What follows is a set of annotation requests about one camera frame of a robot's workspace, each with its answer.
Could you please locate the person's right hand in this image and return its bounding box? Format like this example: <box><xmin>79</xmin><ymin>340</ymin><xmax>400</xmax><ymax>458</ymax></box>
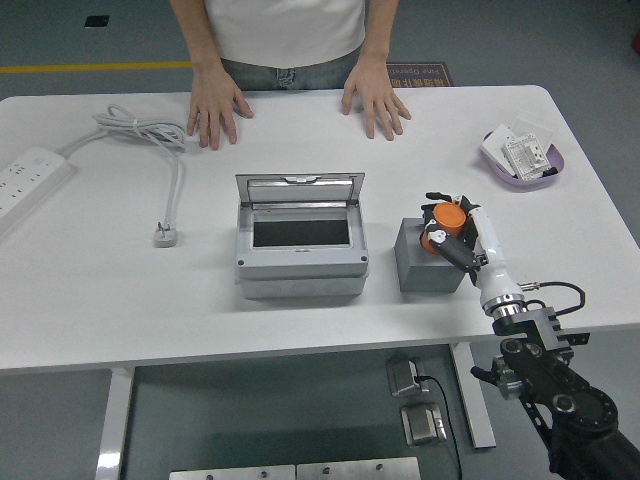
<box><xmin>186</xmin><ymin>64</ymin><xmax>255</xmax><ymax>151</ymax></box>

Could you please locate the person's left hand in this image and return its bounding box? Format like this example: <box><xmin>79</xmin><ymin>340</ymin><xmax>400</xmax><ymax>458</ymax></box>
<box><xmin>341</xmin><ymin>62</ymin><xmax>413</xmax><ymax>141</ymax></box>

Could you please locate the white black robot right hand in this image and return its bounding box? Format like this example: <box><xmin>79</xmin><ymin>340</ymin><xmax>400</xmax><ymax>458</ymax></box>
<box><xmin>419</xmin><ymin>191</ymin><xmax>525</xmax><ymax>309</ymax></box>

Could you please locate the orange cylindrical battery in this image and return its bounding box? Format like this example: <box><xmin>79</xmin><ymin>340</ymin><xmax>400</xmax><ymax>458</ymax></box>
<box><xmin>418</xmin><ymin>202</ymin><xmax>467</xmax><ymax>255</ymax></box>

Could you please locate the metal floor socket box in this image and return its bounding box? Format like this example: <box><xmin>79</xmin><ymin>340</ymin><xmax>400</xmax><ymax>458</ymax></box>
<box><xmin>399</xmin><ymin>402</ymin><xmax>448</xmax><ymax>446</ymax></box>
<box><xmin>385</xmin><ymin>353</ymin><xmax>431</xmax><ymax>399</ymax></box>

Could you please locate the dark floor sign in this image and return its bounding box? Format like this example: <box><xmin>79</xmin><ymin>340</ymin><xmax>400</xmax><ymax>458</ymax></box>
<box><xmin>385</xmin><ymin>61</ymin><xmax>453</xmax><ymax>89</ymax></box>

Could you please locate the purple plastic tray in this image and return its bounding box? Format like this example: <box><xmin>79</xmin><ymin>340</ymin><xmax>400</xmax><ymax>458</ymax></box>
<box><xmin>480</xmin><ymin>128</ymin><xmax>566</xmax><ymax>192</ymax></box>

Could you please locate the grey cube holder block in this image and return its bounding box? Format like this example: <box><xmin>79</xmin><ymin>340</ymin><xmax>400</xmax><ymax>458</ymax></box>
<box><xmin>393</xmin><ymin>217</ymin><xmax>471</xmax><ymax>294</ymax></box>

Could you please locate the white socket module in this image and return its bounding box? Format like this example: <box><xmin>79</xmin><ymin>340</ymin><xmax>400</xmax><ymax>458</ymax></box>
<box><xmin>501</xmin><ymin>132</ymin><xmax>551</xmax><ymax>181</ymax></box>

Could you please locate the person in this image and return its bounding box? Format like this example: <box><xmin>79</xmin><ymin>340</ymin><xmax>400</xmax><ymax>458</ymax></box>
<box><xmin>204</xmin><ymin>0</ymin><xmax>366</xmax><ymax>92</ymax></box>

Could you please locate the yellow floor tape line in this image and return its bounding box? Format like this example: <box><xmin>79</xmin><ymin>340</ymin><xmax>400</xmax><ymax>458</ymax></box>
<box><xmin>0</xmin><ymin>60</ymin><xmax>194</xmax><ymax>75</ymax></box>

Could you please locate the white table leg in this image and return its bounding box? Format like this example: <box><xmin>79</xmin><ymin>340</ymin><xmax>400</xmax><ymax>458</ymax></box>
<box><xmin>95</xmin><ymin>367</ymin><xmax>136</xmax><ymax>480</ymax></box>
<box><xmin>448</xmin><ymin>343</ymin><xmax>497</xmax><ymax>450</ymax></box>

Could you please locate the white power strip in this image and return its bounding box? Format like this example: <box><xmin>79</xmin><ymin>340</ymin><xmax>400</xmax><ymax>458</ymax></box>
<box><xmin>0</xmin><ymin>144</ymin><xmax>69</xmax><ymax>236</ymax></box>

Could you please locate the grey metal plate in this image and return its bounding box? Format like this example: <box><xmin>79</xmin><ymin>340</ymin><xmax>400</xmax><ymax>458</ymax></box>
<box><xmin>295</xmin><ymin>455</ymin><xmax>421</xmax><ymax>480</ymax></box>
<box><xmin>168</xmin><ymin>464</ymin><xmax>297</xmax><ymax>480</ymax></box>

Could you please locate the white power cable with plug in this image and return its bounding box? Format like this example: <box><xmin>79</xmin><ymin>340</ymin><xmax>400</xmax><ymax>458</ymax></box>
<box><xmin>54</xmin><ymin>103</ymin><xmax>189</xmax><ymax>250</ymax></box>

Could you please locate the black floor cable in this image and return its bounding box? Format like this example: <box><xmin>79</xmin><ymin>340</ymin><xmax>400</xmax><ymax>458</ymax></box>
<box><xmin>414</xmin><ymin>373</ymin><xmax>464</xmax><ymax>480</ymax></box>

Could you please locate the grey plastic enclosure box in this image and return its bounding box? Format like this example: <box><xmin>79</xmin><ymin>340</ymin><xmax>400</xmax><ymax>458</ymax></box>
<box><xmin>234</xmin><ymin>199</ymin><xmax>370</xmax><ymax>301</ymax></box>

